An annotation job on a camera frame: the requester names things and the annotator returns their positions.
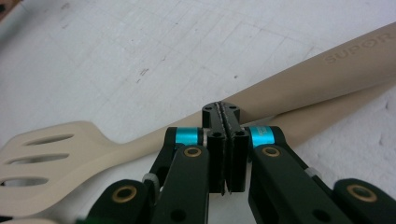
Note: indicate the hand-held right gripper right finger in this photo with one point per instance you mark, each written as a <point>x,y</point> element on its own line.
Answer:
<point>239,161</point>

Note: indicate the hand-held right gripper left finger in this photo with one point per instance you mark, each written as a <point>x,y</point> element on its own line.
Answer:
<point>216,161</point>

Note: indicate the beige perforated skimmer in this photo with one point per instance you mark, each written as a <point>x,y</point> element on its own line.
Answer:
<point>336,115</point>

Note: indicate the beige slotted spatula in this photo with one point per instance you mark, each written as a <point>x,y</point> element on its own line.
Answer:
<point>93,161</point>

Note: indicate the white foam board mat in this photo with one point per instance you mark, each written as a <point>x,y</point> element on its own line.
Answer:
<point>155,46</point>

